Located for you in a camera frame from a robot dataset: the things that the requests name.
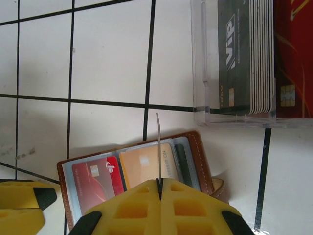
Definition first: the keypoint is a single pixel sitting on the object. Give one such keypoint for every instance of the brown leather card holder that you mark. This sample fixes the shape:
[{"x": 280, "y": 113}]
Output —
[{"x": 195, "y": 151}]

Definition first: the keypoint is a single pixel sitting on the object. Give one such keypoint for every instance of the red card stack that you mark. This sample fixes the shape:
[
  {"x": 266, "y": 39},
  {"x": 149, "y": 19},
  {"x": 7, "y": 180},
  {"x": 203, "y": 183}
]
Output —
[{"x": 293, "y": 61}]

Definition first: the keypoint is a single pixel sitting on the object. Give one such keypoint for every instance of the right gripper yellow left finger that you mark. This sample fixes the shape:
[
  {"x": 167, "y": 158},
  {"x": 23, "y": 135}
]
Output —
[{"x": 127, "y": 210}]

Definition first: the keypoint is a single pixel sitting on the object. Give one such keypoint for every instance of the clear acrylic card box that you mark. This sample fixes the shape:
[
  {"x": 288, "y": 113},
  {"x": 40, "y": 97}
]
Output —
[{"x": 244, "y": 121}]

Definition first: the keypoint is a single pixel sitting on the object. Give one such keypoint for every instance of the credit card grey edge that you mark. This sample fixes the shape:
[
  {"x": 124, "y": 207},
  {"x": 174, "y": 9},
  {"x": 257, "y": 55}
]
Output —
[{"x": 159, "y": 147}]

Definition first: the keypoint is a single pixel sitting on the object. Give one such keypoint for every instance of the black card stack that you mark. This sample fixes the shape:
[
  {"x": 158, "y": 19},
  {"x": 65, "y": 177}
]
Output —
[{"x": 234, "y": 61}]

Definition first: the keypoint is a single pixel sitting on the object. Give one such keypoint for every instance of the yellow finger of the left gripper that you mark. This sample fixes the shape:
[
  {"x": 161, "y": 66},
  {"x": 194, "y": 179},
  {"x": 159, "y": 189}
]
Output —
[
  {"x": 19, "y": 193},
  {"x": 19, "y": 222}
]

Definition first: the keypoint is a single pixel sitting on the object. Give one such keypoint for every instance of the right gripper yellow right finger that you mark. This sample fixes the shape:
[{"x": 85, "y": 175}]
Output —
[{"x": 195, "y": 210}]

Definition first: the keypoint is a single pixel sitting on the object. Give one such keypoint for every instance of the red credit card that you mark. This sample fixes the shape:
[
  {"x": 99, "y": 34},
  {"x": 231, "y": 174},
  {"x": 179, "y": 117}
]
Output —
[{"x": 97, "y": 181}]

